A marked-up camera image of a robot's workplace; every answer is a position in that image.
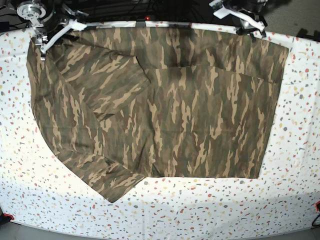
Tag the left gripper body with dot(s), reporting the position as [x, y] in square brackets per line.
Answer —
[256, 10]

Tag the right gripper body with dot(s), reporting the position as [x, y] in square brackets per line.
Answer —
[49, 26]

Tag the camouflage T-shirt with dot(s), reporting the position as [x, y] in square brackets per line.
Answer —
[118, 105]

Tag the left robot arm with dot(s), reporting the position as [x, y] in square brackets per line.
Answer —
[235, 4]

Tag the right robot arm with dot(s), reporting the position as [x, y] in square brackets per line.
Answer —
[34, 10]

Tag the red corner clamp left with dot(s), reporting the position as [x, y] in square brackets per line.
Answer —
[8, 217]

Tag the red corner clamp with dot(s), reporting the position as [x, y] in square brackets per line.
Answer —
[317, 205]
[8, 217]

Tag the red corner clamp right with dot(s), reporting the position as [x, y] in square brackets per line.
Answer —
[317, 205]

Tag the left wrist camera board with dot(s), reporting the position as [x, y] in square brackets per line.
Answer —
[216, 4]

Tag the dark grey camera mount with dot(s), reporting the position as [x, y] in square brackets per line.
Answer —
[140, 24]

